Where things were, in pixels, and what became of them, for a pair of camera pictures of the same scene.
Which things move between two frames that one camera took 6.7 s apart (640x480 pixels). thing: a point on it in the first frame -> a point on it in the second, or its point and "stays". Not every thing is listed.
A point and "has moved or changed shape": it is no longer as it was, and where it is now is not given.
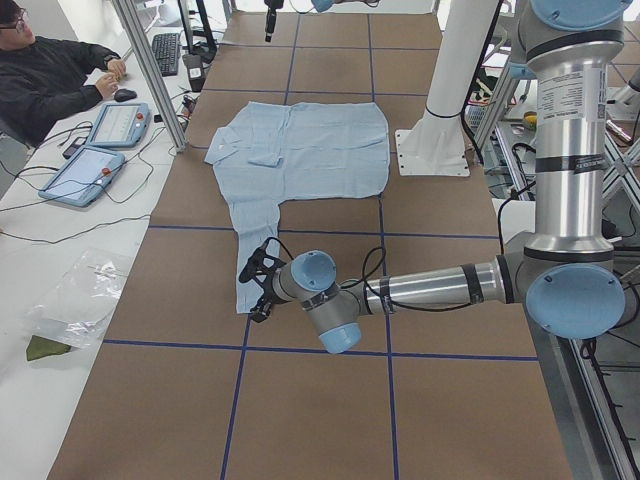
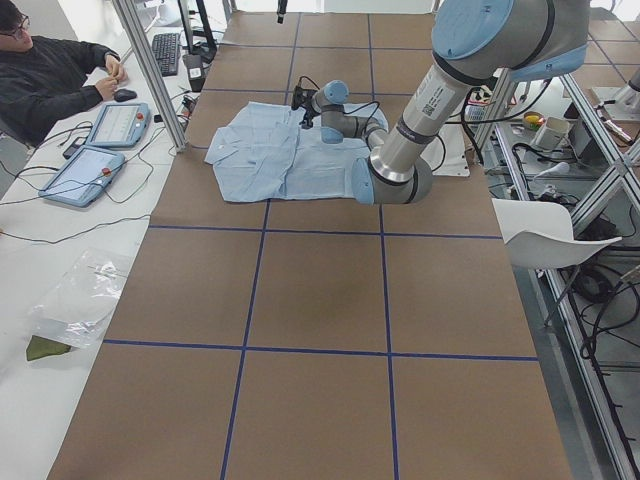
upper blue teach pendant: [120, 125] stays
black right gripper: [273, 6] -> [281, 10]
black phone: [74, 146] stays
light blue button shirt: [271, 153] has moved or changed shape
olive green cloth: [40, 347] stays
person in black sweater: [42, 79] stays
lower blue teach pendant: [84, 176] stays
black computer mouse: [124, 95] stays
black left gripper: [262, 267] -> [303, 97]
